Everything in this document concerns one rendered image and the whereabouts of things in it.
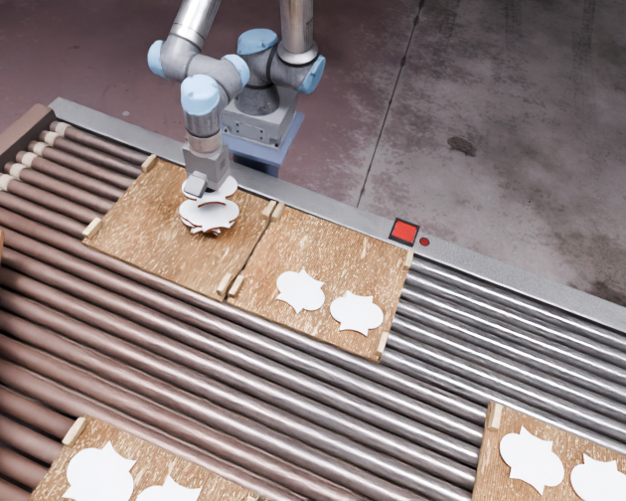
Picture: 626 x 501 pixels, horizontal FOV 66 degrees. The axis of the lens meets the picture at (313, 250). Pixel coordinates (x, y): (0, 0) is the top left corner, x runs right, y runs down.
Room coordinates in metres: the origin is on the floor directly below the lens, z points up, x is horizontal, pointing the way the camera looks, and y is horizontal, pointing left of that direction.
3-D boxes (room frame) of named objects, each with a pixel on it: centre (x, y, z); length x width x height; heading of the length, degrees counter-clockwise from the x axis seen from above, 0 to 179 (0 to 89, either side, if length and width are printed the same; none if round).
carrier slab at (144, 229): (0.77, 0.36, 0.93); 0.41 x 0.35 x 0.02; 76
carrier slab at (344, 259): (0.68, -0.04, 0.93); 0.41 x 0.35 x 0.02; 78
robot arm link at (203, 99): (0.78, 0.28, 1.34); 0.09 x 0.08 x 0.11; 164
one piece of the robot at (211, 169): (0.76, 0.29, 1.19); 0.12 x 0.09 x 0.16; 166
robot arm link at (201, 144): (0.78, 0.29, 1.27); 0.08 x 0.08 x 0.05
